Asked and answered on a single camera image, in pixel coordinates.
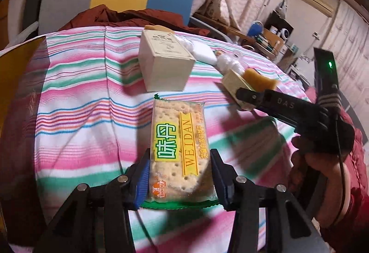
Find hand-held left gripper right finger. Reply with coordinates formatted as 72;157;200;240
210;148;332;253

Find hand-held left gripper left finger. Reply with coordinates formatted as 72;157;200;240
37;148;152;253

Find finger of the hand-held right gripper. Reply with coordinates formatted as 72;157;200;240
236;87;268;111

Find small green carton box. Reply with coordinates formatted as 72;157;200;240
222;70;260;111

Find clear white ball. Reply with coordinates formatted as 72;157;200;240
216;51;245;73

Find cracker packet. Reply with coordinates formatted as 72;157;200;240
138;93;220;210

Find large cream carton box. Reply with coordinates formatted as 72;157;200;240
138;29;194;92

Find person's right forearm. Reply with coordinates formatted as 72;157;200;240
320;110;369;245

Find person's right hand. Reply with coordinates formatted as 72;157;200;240
288;136;351;227

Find white foam block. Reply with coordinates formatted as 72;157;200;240
194;44;218;65

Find blue plastic container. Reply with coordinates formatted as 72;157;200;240
248;21;263;37

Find cluttered wooden desk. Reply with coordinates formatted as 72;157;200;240
192;12;277;57

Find black shelf unit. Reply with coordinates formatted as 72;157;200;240
264;13;295;48

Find clear bag of white balls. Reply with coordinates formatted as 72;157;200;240
176;35;198;50

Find striped tablecloth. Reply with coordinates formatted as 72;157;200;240
0;25;320;253

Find white closet doors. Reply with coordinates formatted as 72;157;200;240
331;0;369;103

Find tan sponge block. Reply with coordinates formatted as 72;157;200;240
143;25;171;33

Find red-brown jacket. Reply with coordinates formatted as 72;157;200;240
58;4;211;37

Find wall air conditioner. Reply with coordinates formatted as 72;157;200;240
298;0;336;15

